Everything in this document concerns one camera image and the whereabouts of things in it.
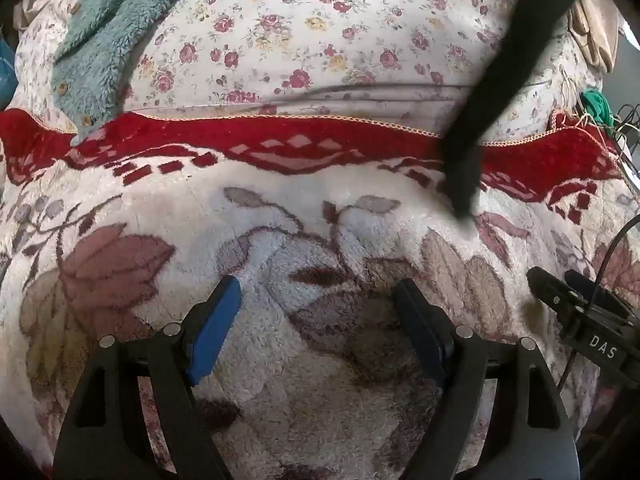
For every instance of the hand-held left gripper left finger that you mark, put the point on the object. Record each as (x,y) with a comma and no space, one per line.
(216,327)

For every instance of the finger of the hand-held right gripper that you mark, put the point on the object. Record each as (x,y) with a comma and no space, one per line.
(582,282)
(552,292)

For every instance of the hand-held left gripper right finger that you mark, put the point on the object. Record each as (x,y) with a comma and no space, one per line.
(419,327)

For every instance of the black pants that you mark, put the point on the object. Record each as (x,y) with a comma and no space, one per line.
(500,85)

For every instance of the red and white plush blanket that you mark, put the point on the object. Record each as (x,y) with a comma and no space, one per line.
(310,200)

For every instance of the green cloth item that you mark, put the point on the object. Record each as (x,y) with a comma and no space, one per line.
(597,105)

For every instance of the beige cloth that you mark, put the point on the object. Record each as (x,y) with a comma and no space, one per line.
(595,25)

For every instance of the teal fleece garment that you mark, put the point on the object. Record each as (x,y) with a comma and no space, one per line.
(115,45)

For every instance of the floral quilt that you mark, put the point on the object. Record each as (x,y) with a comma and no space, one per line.
(320,35)

